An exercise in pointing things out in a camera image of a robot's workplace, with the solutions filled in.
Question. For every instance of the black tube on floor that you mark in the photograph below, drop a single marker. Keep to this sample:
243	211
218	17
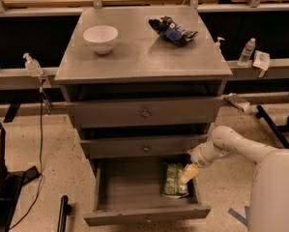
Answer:
65	209

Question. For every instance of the grey wooden drawer cabinet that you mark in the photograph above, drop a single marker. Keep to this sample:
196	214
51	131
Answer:
142	65

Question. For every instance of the white paper packet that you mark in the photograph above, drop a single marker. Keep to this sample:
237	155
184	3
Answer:
261	62

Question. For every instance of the green jalapeno chip bag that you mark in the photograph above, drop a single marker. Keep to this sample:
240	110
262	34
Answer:
172	187

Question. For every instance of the black stand base left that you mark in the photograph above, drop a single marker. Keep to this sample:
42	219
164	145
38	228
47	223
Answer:
11	184

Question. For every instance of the clear plastic water bottle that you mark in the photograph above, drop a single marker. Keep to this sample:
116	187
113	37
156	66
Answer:
247	52

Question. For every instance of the white ceramic bowl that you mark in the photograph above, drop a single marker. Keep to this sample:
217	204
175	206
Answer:
101	38

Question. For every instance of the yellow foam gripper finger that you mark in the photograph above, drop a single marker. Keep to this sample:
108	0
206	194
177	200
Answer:
189	172

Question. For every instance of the grey open bottom drawer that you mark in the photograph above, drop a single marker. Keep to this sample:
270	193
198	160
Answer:
129	190

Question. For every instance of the grey top drawer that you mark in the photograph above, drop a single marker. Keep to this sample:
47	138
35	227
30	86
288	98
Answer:
146	112

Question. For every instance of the blue chip bag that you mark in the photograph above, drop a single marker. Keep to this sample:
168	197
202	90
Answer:
168	29

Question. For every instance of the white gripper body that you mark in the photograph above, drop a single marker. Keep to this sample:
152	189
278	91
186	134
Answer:
198	159

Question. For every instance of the small sanitizer pump bottle right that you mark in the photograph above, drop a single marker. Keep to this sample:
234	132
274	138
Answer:
218	43

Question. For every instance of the grey middle drawer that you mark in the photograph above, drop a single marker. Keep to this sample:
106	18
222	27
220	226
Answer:
140	146

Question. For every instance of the clear sanitizer pump bottle left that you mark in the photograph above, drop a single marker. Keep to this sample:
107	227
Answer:
32	65

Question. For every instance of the black stand leg right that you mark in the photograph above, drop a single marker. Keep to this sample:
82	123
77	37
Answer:
277	130

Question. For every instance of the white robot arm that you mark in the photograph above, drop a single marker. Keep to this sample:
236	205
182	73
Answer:
269	197

